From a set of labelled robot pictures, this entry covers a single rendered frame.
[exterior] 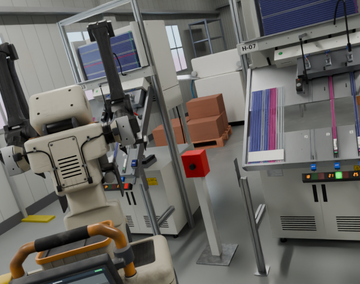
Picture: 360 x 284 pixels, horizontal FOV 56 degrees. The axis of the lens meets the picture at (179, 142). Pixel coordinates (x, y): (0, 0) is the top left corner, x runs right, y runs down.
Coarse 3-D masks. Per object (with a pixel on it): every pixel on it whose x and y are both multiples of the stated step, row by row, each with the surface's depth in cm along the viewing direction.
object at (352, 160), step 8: (304, 160) 174; (312, 160) 172; (320, 160) 171; (328, 160) 169; (336, 160) 167; (344, 160) 166; (352, 160) 165; (248, 168) 191; (256, 168) 190; (264, 168) 188; (272, 168) 187; (280, 168) 185; (288, 168) 184
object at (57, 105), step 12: (36, 96) 127; (48, 96) 127; (60, 96) 126; (72, 96) 126; (84, 96) 130; (36, 108) 125; (48, 108) 124; (60, 108) 124; (72, 108) 124; (84, 108) 125; (36, 120) 122; (48, 120) 123; (60, 120) 124; (84, 120) 128
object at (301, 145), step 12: (288, 132) 188; (300, 132) 185; (312, 132) 182; (324, 132) 179; (336, 132) 175; (348, 132) 173; (288, 144) 185; (300, 144) 182; (312, 144) 179; (324, 144) 176; (348, 144) 170; (288, 156) 182; (300, 156) 179; (312, 156) 176; (324, 156) 173; (348, 156) 167
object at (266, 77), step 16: (256, 80) 216; (272, 80) 210; (288, 80) 205; (304, 80) 199; (320, 80) 194; (336, 80) 190; (288, 96) 199; (304, 96) 194; (320, 96) 190; (336, 96) 185; (352, 96) 182
